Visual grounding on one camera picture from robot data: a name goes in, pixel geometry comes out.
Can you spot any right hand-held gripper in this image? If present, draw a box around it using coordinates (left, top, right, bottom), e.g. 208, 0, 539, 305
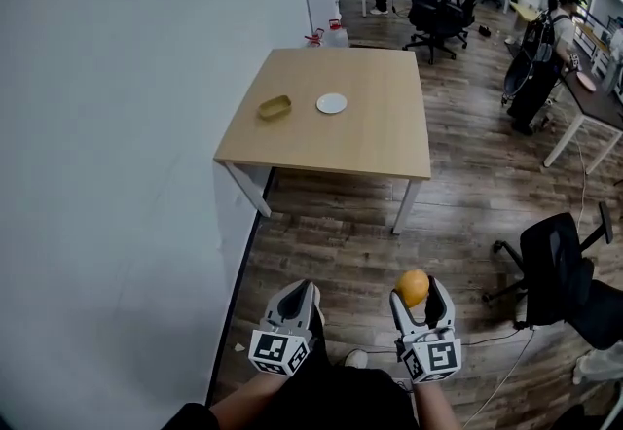
388, 275, 462, 385

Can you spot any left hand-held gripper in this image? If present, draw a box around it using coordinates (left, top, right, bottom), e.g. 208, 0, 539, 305
248, 279, 320, 376

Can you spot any brown-yellow pear-shaped fruit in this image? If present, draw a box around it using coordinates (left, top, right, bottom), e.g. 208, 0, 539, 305
394, 269, 430, 309

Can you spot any white round plate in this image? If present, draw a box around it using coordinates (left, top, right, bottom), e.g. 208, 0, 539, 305
315, 92, 348, 115

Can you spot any person's right forearm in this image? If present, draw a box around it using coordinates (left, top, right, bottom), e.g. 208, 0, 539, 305
412, 379, 459, 430

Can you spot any person's white shoe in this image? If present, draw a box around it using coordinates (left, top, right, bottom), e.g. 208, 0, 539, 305
343, 348, 369, 369

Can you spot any person's black clothing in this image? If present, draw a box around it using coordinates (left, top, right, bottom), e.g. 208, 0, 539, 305
163, 305, 421, 430

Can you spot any black mesh office chair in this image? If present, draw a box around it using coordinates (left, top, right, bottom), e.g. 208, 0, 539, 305
481, 201, 623, 352

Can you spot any wooden table with white legs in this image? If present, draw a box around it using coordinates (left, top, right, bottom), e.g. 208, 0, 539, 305
213, 47, 433, 235

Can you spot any white cloth bundle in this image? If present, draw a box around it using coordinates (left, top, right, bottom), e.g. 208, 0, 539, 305
572, 340, 623, 386

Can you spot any tan rectangular container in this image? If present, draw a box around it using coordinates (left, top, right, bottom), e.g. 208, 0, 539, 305
257, 95, 293, 121

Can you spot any dark table with white legs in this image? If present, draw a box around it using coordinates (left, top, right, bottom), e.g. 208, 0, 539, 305
542, 61, 623, 176

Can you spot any white water dispenser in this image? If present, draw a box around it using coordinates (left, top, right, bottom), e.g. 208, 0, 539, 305
305, 0, 341, 44

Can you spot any black high-back office chair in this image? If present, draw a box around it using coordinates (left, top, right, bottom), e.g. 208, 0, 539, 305
402, 0, 483, 65

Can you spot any black floor cable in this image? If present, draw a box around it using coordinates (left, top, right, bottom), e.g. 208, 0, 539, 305
457, 326, 526, 347

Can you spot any white floor cable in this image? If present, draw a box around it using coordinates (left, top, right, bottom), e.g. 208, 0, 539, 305
459, 116, 588, 424

